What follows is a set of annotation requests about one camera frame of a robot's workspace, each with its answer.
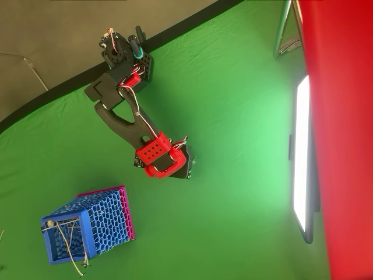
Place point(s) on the red panel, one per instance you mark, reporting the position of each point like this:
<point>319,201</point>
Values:
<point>344,131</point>

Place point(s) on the white LED light panel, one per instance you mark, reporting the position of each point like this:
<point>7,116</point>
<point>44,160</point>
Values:
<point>301,151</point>

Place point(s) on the green cloth with black border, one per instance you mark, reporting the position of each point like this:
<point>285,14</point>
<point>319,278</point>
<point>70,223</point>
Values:
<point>221,116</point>

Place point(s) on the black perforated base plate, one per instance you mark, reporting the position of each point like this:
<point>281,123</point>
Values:
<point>146,65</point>

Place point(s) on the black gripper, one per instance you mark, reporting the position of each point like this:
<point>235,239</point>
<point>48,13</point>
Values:
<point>185,167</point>

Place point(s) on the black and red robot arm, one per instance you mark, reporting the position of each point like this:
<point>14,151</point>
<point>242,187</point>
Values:
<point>145,128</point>

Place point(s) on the small gripper camera board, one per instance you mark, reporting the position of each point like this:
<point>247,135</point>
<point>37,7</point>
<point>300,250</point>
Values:
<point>138,161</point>

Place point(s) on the silver metal stand frame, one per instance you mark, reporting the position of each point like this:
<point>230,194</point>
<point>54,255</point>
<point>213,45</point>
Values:
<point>281,29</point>

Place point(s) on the blue and magenta lattice basket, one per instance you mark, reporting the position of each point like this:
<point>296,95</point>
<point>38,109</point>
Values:
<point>107,218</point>

